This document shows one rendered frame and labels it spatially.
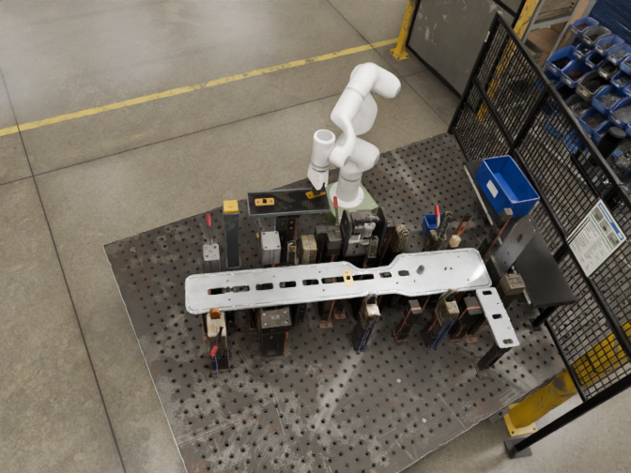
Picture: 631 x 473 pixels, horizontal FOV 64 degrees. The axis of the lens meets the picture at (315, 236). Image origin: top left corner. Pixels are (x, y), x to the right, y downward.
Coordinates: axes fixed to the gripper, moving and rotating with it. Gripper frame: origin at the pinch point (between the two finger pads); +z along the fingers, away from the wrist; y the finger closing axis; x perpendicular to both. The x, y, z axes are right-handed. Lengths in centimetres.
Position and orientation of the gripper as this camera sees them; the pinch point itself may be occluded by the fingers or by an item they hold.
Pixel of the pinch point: (315, 189)
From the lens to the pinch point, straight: 222.5
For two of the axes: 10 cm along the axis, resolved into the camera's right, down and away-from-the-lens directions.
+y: 4.7, 7.4, -4.8
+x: 8.8, -3.3, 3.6
